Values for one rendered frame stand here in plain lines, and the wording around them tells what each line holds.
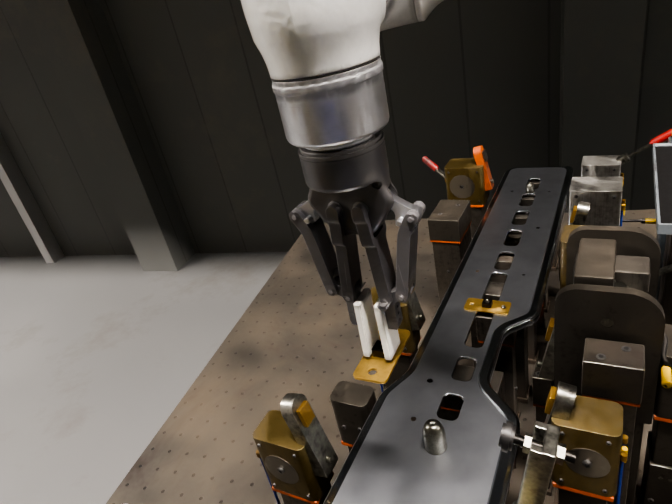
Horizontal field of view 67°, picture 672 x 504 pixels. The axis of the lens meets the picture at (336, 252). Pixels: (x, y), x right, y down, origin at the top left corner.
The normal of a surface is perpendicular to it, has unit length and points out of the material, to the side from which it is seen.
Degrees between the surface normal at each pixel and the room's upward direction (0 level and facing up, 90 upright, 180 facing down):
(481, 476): 0
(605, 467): 90
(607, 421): 0
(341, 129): 90
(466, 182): 90
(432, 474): 0
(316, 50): 101
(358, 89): 90
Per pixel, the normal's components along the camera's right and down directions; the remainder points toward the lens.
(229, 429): -0.19, -0.86
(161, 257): -0.29, 0.51
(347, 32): 0.51, 0.60
